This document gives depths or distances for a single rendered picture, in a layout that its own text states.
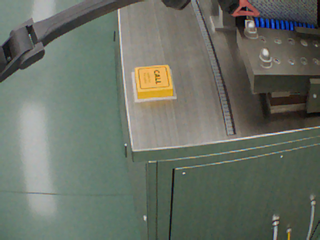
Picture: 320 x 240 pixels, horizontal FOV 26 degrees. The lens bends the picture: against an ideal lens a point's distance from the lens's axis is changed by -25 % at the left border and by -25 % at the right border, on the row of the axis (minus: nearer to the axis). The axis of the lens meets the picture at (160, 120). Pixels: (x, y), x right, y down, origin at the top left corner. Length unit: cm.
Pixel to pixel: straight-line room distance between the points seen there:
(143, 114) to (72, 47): 146
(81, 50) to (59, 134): 42
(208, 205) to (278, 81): 39
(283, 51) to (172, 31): 33
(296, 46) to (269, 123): 21
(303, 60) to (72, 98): 144
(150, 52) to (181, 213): 37
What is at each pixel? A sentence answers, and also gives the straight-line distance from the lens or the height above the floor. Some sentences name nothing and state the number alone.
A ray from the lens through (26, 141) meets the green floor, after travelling 293.
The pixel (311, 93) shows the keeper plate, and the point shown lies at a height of 99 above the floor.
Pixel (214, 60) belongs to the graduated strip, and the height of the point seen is 90.
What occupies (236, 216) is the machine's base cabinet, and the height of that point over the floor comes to 57.
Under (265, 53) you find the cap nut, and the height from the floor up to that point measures 107.
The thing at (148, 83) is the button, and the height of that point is 92.
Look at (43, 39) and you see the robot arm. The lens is 156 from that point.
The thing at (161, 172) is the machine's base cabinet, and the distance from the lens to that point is 181.
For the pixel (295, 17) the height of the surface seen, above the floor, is 105.
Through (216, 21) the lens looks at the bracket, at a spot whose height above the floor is 91.
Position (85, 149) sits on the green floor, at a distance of 289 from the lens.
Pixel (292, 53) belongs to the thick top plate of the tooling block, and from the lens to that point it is 179.
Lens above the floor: 227
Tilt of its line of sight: 50 degrees down
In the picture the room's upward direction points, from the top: 1 degrees clockwise
